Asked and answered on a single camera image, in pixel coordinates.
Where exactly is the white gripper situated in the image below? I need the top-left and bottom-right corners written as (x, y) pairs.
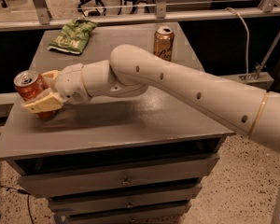
top-left (21, 63), bottom-right (91, 114)

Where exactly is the red coke can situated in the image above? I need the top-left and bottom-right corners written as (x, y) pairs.
top-left (13, 70), bottom-right (49, 105)

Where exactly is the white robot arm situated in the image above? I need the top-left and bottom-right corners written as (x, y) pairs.
top-left (22, 45), bottom-right (280, 224)

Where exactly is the gold soda can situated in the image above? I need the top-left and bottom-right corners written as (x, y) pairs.
top-left (153, 26), bottom-right (175, 61)

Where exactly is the green chip bag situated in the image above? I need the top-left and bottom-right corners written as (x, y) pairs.
top-left (47, 18), bottom-right (97, 55)

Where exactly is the metal railing frame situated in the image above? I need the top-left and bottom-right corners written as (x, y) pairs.
top-left (0, 0), bottom-right (280, 92)

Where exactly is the black floor cable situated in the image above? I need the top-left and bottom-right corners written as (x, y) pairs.
top-left (0, 184), bottom-right (35, 224)

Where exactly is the white cable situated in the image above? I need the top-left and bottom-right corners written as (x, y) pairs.
top-left (225, 7), bottom-right (250, 79)

